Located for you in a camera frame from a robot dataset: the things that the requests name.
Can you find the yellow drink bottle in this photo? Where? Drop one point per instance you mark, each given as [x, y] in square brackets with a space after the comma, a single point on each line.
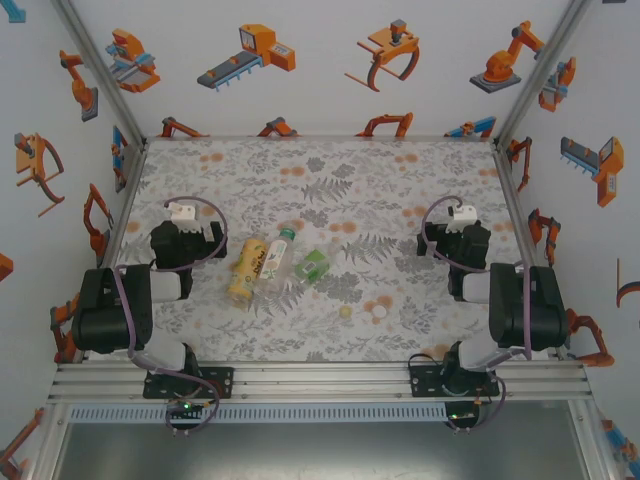
[245, 270]

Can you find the clear bottle white tea label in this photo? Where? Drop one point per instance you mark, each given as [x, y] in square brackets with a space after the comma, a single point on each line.
[272, 260]

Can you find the white bottle cap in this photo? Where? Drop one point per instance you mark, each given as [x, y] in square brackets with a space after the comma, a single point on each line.
[379, 312]

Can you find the green bottle cap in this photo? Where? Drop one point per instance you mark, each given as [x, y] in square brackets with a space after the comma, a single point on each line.
[288, 233]

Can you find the clear bottle green label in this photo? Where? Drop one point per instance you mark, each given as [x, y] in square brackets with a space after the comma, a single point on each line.
[312, 266]

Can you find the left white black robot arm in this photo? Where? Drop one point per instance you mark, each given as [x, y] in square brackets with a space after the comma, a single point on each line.
[115, 310]

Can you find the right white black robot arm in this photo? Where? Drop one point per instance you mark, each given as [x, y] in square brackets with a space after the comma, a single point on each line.
[530, 310]

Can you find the floral patterned table cover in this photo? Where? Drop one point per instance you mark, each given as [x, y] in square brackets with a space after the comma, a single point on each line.
[380, 165]

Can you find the small green circuit board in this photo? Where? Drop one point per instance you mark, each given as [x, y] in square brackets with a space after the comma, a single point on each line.
[185, 406]
[461, 415]

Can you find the grey metal panel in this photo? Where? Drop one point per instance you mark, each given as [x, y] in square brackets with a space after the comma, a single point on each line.
[320, 450]

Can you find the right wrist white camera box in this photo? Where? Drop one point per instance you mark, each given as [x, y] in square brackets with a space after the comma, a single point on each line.
[462, 215]

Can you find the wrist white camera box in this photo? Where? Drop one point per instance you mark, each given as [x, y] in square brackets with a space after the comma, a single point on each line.
[182, 214]
[462, 215]

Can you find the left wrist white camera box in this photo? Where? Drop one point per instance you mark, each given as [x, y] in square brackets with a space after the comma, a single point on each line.
[182, 214]

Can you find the aluminium table edge rail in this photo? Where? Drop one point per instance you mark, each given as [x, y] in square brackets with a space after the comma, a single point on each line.
[120, 210]
[516, 205]

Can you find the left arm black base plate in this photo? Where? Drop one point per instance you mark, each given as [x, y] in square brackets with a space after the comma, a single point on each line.
[222, 382]

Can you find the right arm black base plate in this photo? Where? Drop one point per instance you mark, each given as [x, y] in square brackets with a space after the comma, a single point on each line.
[422, 382]

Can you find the aluminium frame post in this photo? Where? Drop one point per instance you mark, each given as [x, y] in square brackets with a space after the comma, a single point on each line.
[539, 70]
[100, 70]

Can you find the wide aluminium base rail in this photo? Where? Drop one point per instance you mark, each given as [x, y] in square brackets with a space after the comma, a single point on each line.
[320, 380]

